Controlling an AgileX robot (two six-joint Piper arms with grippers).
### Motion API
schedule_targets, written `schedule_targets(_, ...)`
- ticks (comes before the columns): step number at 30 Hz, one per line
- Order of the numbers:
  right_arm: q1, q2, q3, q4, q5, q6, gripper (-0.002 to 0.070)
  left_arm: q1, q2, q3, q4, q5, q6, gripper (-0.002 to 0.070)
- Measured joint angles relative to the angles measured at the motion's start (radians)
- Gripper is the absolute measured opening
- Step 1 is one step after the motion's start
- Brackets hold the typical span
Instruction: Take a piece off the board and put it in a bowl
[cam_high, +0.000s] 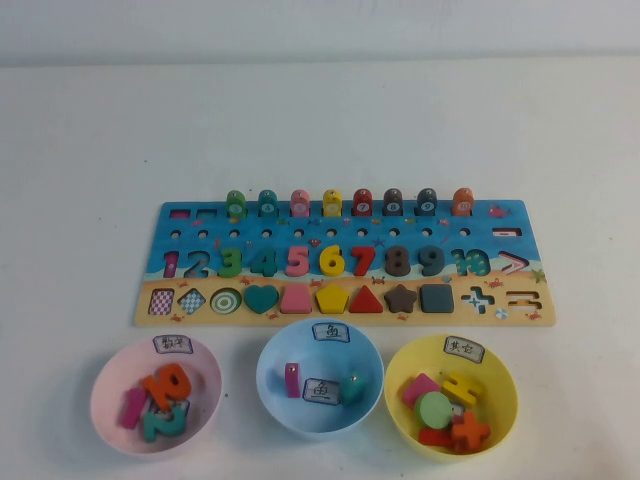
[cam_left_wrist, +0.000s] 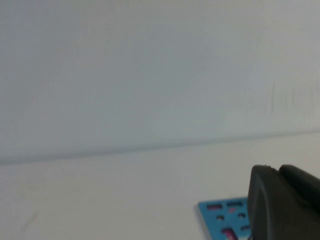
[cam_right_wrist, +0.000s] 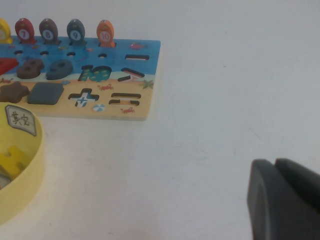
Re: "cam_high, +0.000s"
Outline teal fish piece print two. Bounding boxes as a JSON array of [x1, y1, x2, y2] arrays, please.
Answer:
[[340, 370, 365, 405]]

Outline yellow number six piece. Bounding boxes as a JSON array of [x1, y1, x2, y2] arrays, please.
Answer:
[[318, 243, 347, 277]]

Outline pink number five piece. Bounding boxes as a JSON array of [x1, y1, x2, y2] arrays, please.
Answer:
[[285, 244, 313, 277]]

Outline colourful wooden puzzle board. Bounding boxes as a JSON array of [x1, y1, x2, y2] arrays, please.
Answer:
[[132, 198, 557, 329]]

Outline yellow fish piece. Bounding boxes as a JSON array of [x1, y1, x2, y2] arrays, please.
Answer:
[[321, 188, 344, 217]]

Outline pink fish piece print five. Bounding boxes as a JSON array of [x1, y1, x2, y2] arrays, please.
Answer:
[[290, 188, 312, 218]]

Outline red number seven piece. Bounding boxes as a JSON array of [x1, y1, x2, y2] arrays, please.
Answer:
[[350, 244, 377, 277]]

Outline teal number four piece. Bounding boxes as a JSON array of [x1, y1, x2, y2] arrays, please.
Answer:
[[248, 245, 278, 278]]

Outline red fish piece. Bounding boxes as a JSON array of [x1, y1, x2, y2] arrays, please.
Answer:
[[352, 187, 375, 217]]

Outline yellow pentagon piece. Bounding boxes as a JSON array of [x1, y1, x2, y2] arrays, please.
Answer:
[[315, 283, 350, 315]]

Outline pink trapezoid piece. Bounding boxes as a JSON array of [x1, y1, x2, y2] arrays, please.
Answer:
[[279, 284, 315, 315]]

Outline teal fish piece print four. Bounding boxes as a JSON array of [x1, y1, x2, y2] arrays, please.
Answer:
[[257, 188, 280, 218]]

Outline brown number eight piece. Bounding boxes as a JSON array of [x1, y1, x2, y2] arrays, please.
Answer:
[[384, 244, 413, 277]]

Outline red triangle piece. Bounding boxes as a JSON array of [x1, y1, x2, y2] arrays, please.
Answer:
[[349, 283, 385, 314]]

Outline teal heart piece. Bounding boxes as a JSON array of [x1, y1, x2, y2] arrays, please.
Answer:
[[243, 283, 280, 315]]

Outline brown fish piece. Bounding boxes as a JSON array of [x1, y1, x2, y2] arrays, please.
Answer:
[[383, 187, 405, 217]]

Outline green number three piece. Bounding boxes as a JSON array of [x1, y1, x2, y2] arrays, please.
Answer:
[[218, 245, 246, 279]]

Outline green fish piece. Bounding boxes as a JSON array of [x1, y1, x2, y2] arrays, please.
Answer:
[[225, 188, 248, 219]]

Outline brown star piece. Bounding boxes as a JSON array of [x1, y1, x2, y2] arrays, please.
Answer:
[[384, 283, 418, 314]]

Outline dark grey fish piece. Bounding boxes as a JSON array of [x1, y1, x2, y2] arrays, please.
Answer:
[[416, 187, 439, 217]]

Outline dark grey number nine piece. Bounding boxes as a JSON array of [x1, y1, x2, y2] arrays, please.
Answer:
[[417, 244, 446, 277]]

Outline dark grey square piece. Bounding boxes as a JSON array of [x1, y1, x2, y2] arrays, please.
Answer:
[[419, 283, 455, 314]]

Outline magenta fish piece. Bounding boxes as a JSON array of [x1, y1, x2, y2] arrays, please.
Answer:
[[283, 362, 303, 399]]

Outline orange fish piece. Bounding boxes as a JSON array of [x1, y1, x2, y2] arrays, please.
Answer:
[[452, 187, 475, 217]]

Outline pink rectangle piece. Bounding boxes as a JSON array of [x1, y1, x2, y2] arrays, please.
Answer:
[[401, 372, 441, 409]]

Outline blue plastic bowl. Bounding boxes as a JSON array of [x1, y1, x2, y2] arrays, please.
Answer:
[[255, 318, 385, 442]]

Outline pink plastic bowl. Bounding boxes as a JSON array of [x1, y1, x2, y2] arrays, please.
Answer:
[[89, 335, 224, 455]]

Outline yellow equals sign piece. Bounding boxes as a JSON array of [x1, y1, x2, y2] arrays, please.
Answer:
[[440, 372, 485, 405]]

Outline green round disc piece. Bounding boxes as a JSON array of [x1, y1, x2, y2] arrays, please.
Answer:
[[413, 391, 454, 430]]

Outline orange number ten piece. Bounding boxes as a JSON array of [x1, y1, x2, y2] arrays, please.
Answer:
[[142, 363, 193, 411]]

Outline red minus sign piece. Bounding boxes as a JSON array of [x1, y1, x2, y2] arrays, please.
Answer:
[[418, 428, 456, 448]]

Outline yellow plastic bowl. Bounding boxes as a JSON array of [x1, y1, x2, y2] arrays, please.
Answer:
[[386, 333, 520, 455]]

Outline orange plus sign piece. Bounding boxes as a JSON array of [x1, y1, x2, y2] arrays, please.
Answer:
[[449, 412, 491, 454]]

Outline teal number two piece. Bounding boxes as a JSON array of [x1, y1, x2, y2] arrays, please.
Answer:
[[141, 405, 187, 444]]

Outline pink number one piece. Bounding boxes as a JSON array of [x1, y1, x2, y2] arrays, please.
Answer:
[[118, 387, 149, 430]]

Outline small paper label fish character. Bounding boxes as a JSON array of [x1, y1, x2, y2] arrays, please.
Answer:
[[312, 322, 353, 345]]

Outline large paper label fish character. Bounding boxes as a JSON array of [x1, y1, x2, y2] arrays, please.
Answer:
[[303, 378, 344, 405]]

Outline paper label with number characters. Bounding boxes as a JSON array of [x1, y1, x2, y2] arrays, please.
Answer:
[[152, 335, 195, 355]]

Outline paper label under number pieces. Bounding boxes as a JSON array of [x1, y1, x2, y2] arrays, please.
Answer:
[[149, 398, 192, 417]]

